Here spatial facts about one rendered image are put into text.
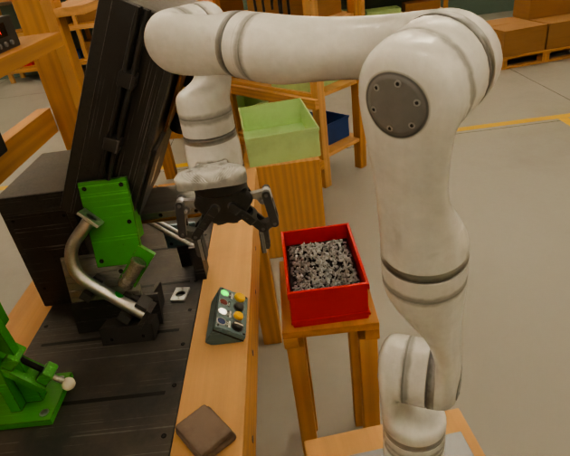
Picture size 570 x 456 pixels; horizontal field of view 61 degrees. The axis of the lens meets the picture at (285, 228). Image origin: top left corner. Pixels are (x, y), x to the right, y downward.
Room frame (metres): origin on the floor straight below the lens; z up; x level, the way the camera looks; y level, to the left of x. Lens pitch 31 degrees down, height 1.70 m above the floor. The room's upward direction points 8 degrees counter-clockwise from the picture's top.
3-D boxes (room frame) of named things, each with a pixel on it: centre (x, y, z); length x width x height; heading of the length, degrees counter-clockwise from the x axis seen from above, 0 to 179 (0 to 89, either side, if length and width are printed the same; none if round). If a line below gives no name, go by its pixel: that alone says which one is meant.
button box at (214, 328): (0.93, 0.17, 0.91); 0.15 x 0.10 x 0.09; 178
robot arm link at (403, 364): (0.47, -0.15, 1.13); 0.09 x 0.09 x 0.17; 64
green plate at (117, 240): (1.06, 0.40, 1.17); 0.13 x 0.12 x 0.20; 178
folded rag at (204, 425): (0.61, 0.20, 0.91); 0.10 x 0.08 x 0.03; 37
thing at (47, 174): (1.25, 0.60, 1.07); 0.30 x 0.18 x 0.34; 178
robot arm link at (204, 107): (0.64, 0.08, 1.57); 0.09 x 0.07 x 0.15; 135
